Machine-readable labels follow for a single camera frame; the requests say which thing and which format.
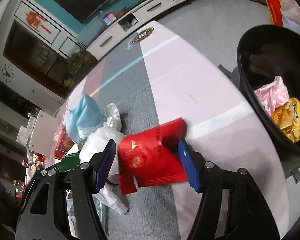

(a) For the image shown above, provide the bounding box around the pink plastic bag in bin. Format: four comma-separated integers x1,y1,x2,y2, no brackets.
254,76,289,116

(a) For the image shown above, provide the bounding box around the yellow snack bag in bin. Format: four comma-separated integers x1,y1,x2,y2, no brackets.
271,98,300,143

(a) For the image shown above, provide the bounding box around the light blue fabric bag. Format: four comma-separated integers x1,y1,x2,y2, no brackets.
65,94,103,144

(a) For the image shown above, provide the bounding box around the dark green wrapper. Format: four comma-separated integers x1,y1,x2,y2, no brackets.
45,151,80,173

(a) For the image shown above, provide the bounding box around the white TV cabinet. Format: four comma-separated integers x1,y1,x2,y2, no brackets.
87,0,188,60

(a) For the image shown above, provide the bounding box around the crumpled clear plastic wrap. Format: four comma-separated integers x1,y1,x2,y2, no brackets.
103,102,122,132

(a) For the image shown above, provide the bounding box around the black trash bin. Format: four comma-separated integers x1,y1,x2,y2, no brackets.
236,24,300,159

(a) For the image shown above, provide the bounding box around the potted green plant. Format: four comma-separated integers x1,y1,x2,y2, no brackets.
62,49,99,89

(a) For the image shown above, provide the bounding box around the white plastic bag of clutter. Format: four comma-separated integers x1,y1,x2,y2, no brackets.
281,0,300,35

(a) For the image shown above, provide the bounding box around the red paper shopping bag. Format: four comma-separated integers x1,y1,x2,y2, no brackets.
266,0,283,27

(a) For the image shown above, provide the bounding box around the white storage box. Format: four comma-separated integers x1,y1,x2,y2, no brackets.
29,111,60,158

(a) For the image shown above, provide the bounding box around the red cigarette carton box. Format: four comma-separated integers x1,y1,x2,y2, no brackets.
54,127,75,160

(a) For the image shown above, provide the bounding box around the patterned pink grey rug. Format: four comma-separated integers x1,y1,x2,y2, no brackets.
56,21,289,239

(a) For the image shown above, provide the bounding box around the red snack wrapper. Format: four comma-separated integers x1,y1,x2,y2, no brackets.
117,118,187,195

